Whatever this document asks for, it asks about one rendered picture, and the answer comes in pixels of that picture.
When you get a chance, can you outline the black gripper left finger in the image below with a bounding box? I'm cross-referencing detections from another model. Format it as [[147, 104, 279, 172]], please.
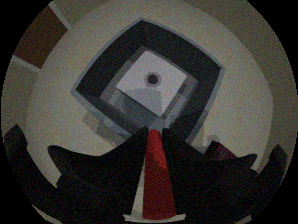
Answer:
[[47, 127, 148, 214]]

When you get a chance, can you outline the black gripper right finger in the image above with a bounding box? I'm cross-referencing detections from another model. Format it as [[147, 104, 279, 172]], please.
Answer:
[[161, 128, 257, 216]]

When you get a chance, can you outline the white square plate with hole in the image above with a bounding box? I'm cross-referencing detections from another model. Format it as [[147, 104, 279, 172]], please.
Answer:
[[116, 51, 186, 117]]

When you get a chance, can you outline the red peg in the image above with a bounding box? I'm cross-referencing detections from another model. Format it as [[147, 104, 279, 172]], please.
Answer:
[[142, 129, 177, 220]]

